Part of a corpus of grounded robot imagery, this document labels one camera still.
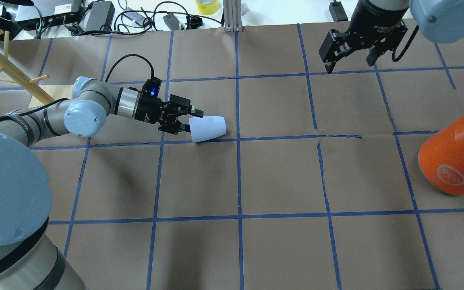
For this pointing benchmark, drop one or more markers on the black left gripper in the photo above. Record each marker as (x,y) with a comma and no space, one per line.
(146,110)

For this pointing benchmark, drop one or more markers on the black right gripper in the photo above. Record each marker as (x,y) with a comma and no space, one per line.
(373,22)

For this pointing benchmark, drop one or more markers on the white paper cup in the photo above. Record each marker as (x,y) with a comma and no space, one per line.
(207,128)

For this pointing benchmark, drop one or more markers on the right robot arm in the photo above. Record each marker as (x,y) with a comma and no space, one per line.
(440,21)

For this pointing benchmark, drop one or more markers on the wooden cup rack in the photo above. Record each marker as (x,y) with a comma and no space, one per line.
(41,95)

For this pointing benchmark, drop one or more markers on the yellow tape roll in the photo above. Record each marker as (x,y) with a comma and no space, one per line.
(207,7)

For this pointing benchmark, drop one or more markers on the black power adapter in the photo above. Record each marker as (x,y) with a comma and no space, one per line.
(100,15)

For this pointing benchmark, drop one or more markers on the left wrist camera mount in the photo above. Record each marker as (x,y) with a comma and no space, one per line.
(151,88)

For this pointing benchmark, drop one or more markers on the aluminium frame post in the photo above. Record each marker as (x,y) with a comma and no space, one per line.
(232,15)

